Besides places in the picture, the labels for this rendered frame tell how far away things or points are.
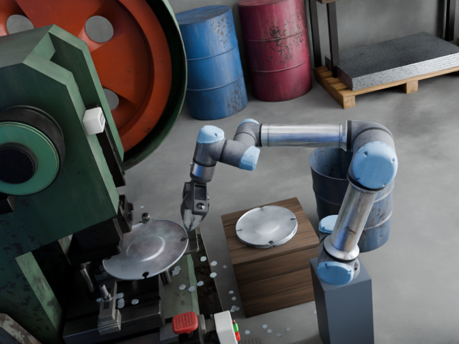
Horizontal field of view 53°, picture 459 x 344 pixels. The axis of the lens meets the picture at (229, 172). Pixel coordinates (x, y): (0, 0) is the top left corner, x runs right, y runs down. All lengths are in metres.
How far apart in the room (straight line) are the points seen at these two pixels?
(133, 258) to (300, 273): 0.90
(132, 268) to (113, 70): 0.68
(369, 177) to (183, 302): 0.70
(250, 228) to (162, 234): 0.69
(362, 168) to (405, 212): 1.53
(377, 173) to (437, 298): 1.14
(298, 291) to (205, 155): 1.07
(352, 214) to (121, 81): 0.90
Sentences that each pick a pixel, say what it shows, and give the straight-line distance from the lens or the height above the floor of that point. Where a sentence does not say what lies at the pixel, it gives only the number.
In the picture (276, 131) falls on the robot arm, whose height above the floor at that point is 1.07.
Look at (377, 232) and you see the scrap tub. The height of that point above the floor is 0.11.
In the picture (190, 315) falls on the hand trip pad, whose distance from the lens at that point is 1.34.
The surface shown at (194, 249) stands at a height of 0.78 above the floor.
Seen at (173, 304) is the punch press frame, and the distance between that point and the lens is 1.56.
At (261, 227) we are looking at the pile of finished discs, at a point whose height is 0.38.
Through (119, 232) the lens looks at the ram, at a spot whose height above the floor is 0.92.
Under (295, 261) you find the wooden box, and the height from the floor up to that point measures 0.28.
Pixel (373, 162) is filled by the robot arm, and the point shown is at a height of 1.04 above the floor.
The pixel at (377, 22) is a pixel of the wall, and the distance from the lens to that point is 5.14.
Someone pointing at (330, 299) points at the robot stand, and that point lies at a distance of 1.80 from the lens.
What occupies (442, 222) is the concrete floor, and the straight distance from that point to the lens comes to 2.78.
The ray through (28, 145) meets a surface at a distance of 1.06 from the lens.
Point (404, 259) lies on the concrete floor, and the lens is 2.53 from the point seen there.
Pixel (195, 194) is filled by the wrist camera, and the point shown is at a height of 0.97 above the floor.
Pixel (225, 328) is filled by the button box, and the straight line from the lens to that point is 1.47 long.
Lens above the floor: 1.73
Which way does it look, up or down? 31 degrees down
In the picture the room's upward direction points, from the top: 13 degrees counter-clockwise
